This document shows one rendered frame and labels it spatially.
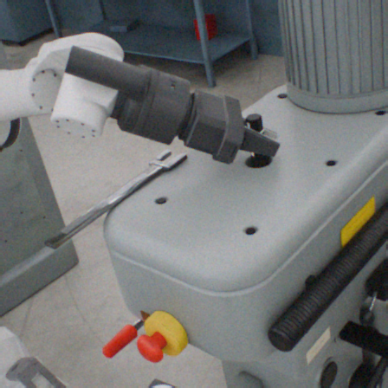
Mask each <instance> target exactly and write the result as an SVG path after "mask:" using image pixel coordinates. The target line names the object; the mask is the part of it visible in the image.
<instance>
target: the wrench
mask: <svg viewBox="0 0 388 388"><path fill-rule="evenodd" d="M170 156H171V150H169V149H165V150H164V151H163V152H161V153H160V154H159V155H158V156H157V157H155V158H154V159H153V160H152V161H151V162H149V163H148V164H149V167H147V168H146V169H145V170H143V171H142V172H141V173H140V174H138V175H137V176H135V178H133V179H132V180H130V181H129V182H128V183H126V184H124V185H123V186H122V187H120V188H119V189H118V190H116V191H114V192H112V193H111V194H110V195H108V196H107V197H106V198H105V199H103V200H102V201H101V202H99V203H98V204H96V205H95V206H94V207H93V208H91V209H90V210H88V211H87V212H85V213H84V214H83V215H81V216H80V217H77V218H76V219H75V220H74V221H73V222H72V223H70V224H68V225H67V226H66V227H64V228H63V229H61V230H60V231H58V232H57V233H55V234H54V235H53V236H51V237H50V238H49V239H48V240H46V241H45V242H44V245H45V246H46V247H50V248H52V249H56V248H58V247H59V246H62V245H63V244H64V243H65V242H67V241H68V240H69V239H71V238H72V237H73V236H75V235H76V234H77V233H78V232H80V231H81V230H83V229H84V228H85V227H87V226H88V225H89V224H90V223H92V222H93V221H94V220H96V219H97V218H98V217H102V216H103V215H104V214H106V213H107V211H109V210H110V209H112V208H113V207H114V206H115V205H116V204H118V203H119V202H121V201H122V200H123V199H125V198H126V197H128V196H129V195H131V194H132V193H133V192H135V190H137V189H138V188H140V187H141V186H143V185H144V184H146V183H147V182H148V181H150V180H151V179H152V178H154V177H156V176H157V175H158V174H159V173H160V172H162V171H163V170H164V171H169V170H171V169H172V168H175V167H176V166H177V165H179V164H182V163H183V162H184V161H185V160H186V159H188V156H187V154H185V153H181V154H179V155H178V156H177V157H176V158H174V159H173V160H171V161H170V162H169V163H168V164H167V163H164V162H163V161H164V160H166V159H167V158H169V157H170Z"/></svg>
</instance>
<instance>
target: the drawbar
mask: <svg viewBox="0 0 388 388"><path fill-rule="evenodd" d="M246 122H247V123H249V128H250V129H251V130H254V131H256V132H258V133H260V132H261V131H262V130H263V125H262V116H261V115H260V114H258V113H252V114H248V115H247V117H246ZM250 157H251V164H252V168H260V167H264V166H266V165H268V158H267V156H266V155H261V154H257V153H254V157H253V156H252V155H251V153H250Z"/></svg>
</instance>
